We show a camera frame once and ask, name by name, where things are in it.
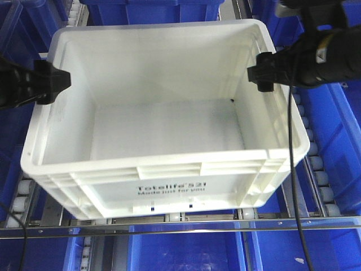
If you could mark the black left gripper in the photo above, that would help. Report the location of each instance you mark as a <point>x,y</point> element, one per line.
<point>19,84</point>

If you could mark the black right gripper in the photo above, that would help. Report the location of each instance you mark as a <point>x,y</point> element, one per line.
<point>329,56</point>

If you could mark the white plastic Totelife bin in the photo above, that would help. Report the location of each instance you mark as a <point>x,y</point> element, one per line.
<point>162,119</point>

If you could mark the blue bin upper left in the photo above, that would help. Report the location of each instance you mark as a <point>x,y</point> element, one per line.
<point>27,28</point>

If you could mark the blue bin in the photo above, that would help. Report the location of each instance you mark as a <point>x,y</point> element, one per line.
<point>191,251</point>
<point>336,249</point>
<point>333,112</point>
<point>43,254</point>
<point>27,28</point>

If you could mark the blue bin upper right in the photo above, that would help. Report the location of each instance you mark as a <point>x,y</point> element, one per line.
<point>333,112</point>

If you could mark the blue bin lower left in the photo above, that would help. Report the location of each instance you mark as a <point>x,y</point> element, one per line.
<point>43,254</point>

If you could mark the blue bin lower right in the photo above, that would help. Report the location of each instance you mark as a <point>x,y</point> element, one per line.
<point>336,249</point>

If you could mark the blue bin lower middle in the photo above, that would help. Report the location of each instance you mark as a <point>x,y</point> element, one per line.
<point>191,251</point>

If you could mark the right white roller track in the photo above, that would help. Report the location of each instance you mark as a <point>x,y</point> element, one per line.
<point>314,173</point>

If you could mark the white roller track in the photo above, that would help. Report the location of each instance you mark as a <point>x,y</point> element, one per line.
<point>314,173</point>
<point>21,204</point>

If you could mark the left white roller track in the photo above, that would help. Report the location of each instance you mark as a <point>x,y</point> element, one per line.
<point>21,204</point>

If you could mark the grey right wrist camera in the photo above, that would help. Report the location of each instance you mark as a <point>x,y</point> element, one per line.
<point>282,11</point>

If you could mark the steel shelf front rail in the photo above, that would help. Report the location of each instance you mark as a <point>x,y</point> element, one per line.
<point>154,225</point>

